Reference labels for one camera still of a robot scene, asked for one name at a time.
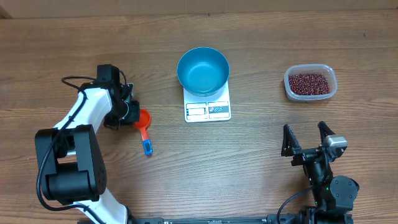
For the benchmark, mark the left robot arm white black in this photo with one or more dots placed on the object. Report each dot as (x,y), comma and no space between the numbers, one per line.
(71,167)

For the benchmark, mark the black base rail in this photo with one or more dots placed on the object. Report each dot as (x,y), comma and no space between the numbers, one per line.
(270,219)

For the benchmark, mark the blue bowl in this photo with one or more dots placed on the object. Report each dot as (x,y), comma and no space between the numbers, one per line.
(203,71)

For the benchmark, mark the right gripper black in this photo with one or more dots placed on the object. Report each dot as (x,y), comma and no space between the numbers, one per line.
(291,147)

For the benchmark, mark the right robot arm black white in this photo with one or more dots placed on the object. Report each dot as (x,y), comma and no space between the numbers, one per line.
(334,196)

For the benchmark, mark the clear plastic container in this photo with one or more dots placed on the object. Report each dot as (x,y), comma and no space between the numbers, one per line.
(323,69)

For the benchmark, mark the white digital kitchen scale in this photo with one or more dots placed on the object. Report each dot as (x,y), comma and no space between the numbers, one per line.
(198,109)

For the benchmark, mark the orange measuring scoop blue handle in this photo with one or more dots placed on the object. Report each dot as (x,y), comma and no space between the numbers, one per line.
(142,124)

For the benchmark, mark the red beans in container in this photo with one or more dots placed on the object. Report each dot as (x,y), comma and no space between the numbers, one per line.
(309,84)

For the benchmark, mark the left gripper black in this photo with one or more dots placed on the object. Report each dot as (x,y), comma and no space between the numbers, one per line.
(135,106)

